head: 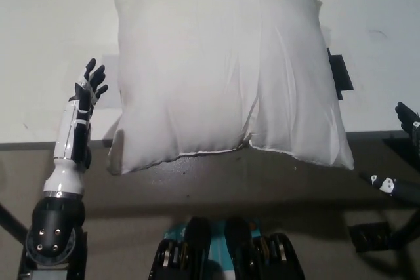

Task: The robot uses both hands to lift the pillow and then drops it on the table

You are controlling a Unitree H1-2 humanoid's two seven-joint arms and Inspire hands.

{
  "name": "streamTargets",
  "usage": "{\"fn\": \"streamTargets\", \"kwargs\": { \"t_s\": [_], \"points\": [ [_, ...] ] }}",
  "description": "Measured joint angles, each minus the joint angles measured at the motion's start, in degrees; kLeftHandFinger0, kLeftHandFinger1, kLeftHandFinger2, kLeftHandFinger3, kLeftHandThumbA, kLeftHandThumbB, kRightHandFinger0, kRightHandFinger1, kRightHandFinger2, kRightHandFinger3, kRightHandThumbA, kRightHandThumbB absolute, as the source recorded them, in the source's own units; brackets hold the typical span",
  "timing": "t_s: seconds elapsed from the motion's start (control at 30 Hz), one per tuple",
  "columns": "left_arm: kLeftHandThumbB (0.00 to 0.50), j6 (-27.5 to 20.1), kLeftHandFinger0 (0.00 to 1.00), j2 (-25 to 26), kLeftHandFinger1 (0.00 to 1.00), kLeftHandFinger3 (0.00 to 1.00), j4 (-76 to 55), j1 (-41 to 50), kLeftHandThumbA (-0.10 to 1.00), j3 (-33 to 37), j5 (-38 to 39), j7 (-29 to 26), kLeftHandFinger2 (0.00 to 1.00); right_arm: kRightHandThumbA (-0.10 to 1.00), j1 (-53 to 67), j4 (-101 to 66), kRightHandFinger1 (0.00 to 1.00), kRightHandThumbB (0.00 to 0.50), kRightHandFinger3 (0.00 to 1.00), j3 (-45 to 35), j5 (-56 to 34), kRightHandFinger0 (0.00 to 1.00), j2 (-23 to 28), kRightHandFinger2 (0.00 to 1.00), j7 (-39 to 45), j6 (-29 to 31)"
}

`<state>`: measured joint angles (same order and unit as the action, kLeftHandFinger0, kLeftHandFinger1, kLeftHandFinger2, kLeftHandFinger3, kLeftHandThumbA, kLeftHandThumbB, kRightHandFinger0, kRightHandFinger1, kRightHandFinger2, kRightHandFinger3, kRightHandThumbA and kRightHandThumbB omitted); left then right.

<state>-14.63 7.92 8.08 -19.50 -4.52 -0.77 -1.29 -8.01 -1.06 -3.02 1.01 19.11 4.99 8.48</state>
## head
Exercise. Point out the white fabric pillow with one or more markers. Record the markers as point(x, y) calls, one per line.
point(216, 70)

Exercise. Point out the black tape strip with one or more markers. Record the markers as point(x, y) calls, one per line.
point(340, 73)

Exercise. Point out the black metal table leg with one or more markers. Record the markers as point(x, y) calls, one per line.
point(13, 224)

